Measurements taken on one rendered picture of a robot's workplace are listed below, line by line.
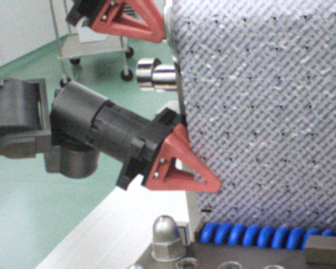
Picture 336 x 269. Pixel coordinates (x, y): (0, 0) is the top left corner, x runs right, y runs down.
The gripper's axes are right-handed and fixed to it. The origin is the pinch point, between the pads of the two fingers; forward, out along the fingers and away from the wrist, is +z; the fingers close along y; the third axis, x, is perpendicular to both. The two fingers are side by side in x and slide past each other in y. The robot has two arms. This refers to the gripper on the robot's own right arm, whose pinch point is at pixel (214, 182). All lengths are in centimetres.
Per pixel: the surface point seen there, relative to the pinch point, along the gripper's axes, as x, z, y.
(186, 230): -3.9, -0.2, 5.0
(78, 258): -28.7, -14.4, -10.2
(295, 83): 14.6, 3.2, 0.3
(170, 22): 14.8, -10.6, 0.8
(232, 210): -2.0, 3.1, 0.3
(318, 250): 2.6, 12.5, 6.4
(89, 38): -196, -184, -428
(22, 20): -236, -274, -482
